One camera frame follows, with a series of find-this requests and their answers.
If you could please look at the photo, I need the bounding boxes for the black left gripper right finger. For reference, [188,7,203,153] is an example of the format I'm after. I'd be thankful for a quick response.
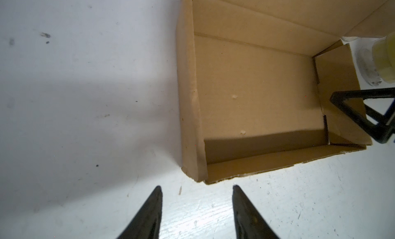
[232,185,279,239]

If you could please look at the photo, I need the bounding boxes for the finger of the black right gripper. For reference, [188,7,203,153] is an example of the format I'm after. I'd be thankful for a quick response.
[330,88,395,143]

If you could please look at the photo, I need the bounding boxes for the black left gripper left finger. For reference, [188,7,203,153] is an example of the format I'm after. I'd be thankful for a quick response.
[117,186,163,239]

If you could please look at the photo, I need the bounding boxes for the brown cardboard box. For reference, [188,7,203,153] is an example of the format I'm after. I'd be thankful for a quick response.
[176,0,395,184]

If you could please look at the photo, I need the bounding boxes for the yellow pen cup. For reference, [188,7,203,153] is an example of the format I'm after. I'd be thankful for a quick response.
[357,33,395,87]

